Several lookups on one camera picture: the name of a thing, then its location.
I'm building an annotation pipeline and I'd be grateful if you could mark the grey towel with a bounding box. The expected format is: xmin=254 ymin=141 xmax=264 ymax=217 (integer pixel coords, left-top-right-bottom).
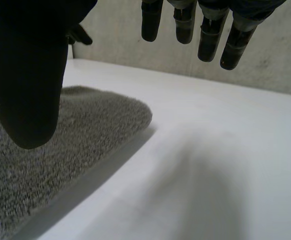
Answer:
xmin=0 ymin=85 xmax=153 ymax=240

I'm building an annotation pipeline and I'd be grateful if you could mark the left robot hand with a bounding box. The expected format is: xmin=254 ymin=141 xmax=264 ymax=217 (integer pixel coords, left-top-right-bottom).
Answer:
xmin=65 ymin=23 xmax=94 ymax=46

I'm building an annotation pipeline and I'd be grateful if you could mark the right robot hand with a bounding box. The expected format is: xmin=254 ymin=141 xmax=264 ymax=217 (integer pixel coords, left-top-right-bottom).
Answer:
xmin=0 ymin=0 xmax=288 ymax=150

